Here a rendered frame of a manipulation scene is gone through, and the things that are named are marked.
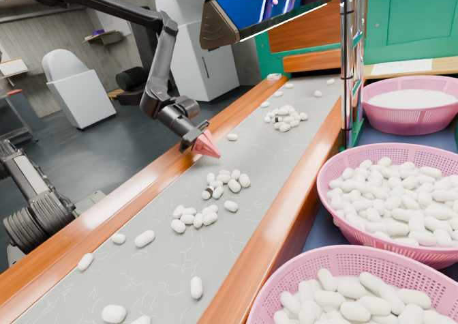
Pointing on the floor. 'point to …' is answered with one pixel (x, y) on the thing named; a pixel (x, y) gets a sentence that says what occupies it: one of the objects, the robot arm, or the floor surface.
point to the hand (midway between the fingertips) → (217, 155)
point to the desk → (10, 121)
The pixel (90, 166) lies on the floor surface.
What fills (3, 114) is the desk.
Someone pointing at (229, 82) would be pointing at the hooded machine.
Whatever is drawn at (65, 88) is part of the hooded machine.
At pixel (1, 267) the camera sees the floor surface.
